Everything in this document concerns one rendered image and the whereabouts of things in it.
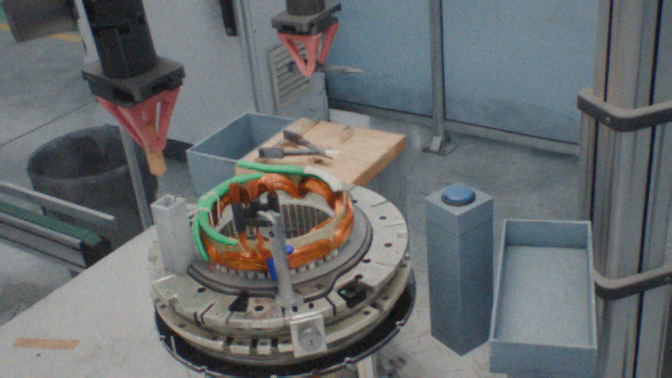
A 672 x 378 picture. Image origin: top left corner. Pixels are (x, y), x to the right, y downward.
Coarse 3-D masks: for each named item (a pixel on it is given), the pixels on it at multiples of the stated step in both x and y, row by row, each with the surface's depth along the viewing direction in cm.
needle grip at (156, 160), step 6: (150, 126) 90; (156, 132) 91; (156, 138) 91; (144, 144) 91; (150, 150) 91; (150, 156) 91; (156, 156) 91; (162, 156) 92; (150, 162) 92; (156, 162) 92; (162, 162) 92; (156, 168) 92; (162, 168) 92; (156, 174) 93
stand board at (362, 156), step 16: (288, 128) 139; (320, 128) 138; (336, 128) 137; (352, 128) 136; (272, 144) 134; (320, 144) 132; (336, 144) 132; (352, 144) 131; (368, 144) 131; (384, 144) 130; (400, 144) 131; (272, 160) 129; (288, 160) 128; (304, 160) 128; (320, 160) 127; (336, 160) 127; (352, 160) 126; (368, 160) 126; (384, 160) 128; (336, 176) 122; (352, 176) 122; (368, 176) 124
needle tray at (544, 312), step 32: (512, 224) 108; (544, 224) 106; (576, 224) 105; (512, 256) 107; (544, 256) 106; (576, 256) 106; (512, 288) 101; (544, 288) 100; (576, 288) 100; (512, 320) 96; (544, 320) 95; (576, 320) 95; (512, 352) 87; (544, 352) 86; (576, 352) 85
